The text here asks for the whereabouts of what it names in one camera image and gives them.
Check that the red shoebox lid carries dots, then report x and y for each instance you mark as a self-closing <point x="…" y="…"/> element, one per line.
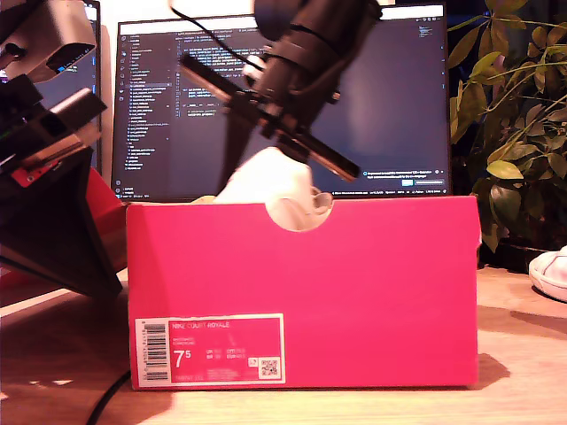
<point x="104" y="212"/>

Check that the beige paper sheet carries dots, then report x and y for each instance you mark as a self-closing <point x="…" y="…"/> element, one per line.
<point x="204" y="200"/>

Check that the green leafy plant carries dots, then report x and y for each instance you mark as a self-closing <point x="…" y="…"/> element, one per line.
<point x="502" y="170"/>

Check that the monitor with purple window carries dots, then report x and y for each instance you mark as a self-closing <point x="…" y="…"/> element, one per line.
<point x="86" y="75"/>

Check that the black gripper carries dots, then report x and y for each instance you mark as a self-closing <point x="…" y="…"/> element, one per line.
<point x="297" y="84"/>

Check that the black Huawei computer monitor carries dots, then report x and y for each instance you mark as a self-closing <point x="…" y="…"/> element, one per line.
<point x="398" y="110"/>

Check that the black plant tray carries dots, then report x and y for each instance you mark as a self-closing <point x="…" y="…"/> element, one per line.
<point x="509" y="257"/>

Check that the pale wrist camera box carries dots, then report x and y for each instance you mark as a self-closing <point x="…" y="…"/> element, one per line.
<point x="253" y="73"/>

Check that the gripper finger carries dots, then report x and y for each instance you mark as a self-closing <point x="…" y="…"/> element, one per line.
<point x="57" y="221"/>

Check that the white sneaker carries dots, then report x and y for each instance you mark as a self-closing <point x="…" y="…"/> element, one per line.
<point x="549" y="274"/>
<point x="270" y="181"/>

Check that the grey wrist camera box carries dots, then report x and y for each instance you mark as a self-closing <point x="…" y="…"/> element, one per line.
<point x="48" y="26"/>

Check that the red Nike shoebox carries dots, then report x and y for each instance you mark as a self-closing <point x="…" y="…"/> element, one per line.
<point x="354" y="301"/>

